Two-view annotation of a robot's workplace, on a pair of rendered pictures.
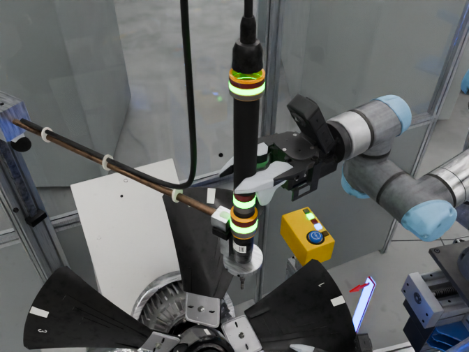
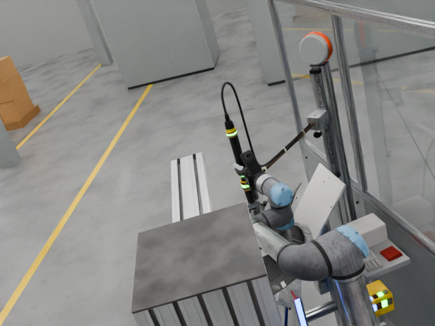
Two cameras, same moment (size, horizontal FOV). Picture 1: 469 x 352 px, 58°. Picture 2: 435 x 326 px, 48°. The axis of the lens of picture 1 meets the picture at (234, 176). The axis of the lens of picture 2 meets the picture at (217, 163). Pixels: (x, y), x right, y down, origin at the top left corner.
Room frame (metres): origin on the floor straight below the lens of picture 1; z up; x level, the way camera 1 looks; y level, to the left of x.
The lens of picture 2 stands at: (0.86, -1.77, 2.60)
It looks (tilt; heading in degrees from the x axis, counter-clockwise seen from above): 27 degrees down; 106
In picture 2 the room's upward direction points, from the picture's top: 17 degrees counter-clockwise
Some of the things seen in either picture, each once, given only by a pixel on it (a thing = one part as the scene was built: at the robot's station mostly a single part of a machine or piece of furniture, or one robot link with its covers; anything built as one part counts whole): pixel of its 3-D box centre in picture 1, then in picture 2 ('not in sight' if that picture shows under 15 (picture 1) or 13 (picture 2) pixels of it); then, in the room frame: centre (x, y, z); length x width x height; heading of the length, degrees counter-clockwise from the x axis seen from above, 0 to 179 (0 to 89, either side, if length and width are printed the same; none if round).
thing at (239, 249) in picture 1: (244, 174); (240, 163); (0.46, -0.02, 1.66); 0.04 x 0.04 x 0.46
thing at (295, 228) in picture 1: (306, 237); (369, 302); (0.87, -0.23, 1.02); 0.16 x 0.10 x 0.11; 23
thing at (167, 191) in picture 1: (106, 163); (285, 151); (0.62, 0.25, 1.54); 0.54 x 0.01 x 0.01; 58
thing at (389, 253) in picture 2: not in sight; (391, 253); (1.02, 0.24, 0.87); 0.08 x 0.08 x 0.02; 26
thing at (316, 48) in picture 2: not in sight; (316, 48); (0.84, 0.60, 1.88); 0.17 x 0.15 x 0.16; 113
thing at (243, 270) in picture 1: (238, 240); (250, 193); (0.46, -0.01, 1.50); 0.09 x 0.07 x 0.10; 58
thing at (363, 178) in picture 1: (370, 171); (278, 215); (0.60, -0.26, 1.54); 0.11 x 0.08 x 0.11; 30
